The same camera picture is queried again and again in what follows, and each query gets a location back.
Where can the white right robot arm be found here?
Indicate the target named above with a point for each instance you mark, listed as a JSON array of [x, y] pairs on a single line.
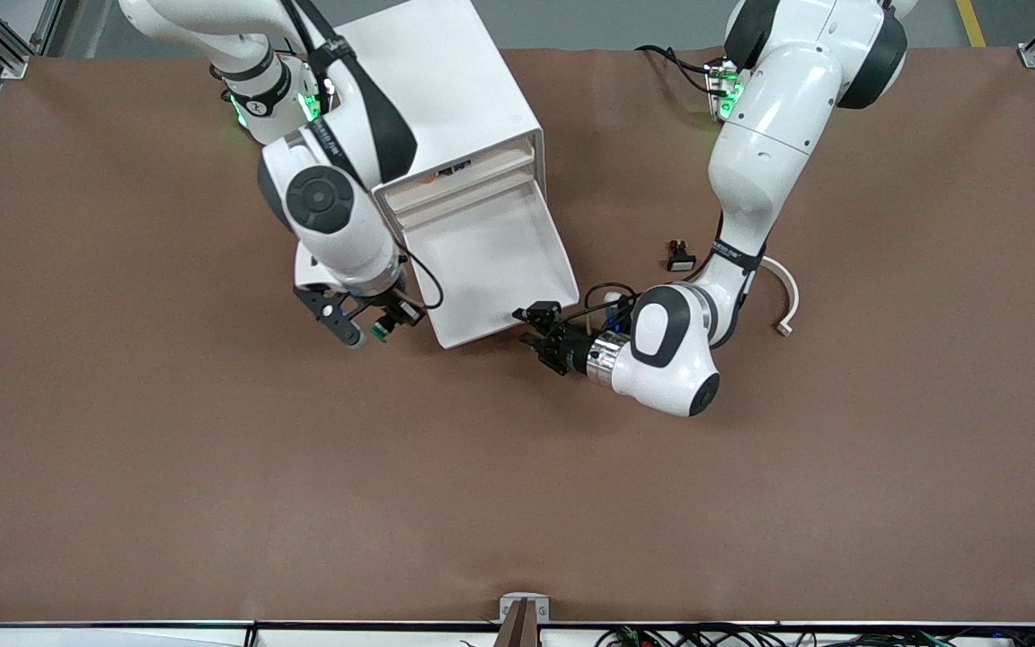
[[338, 234]]

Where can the white plastic drawer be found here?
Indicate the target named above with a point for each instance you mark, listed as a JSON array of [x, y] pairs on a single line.
[[490, 261]]

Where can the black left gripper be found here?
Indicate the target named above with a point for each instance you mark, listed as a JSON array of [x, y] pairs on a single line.
[[570, 349]]

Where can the small black clip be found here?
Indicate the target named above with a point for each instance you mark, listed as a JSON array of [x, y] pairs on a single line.
[[681, 261]]

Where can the brown table cover mat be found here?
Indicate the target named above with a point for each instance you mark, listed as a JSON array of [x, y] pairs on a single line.
[[212, 494]]

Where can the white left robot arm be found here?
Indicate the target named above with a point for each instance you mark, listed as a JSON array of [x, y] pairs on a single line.
[[769, 135]]

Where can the grey metal table bracket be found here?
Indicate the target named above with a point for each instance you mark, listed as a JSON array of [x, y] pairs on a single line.
[[524, 615]]

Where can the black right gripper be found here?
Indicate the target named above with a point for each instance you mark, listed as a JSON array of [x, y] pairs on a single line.
[[389, 308]]

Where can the white drawer cabinet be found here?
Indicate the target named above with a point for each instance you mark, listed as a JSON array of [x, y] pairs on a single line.
[[446, 81]]

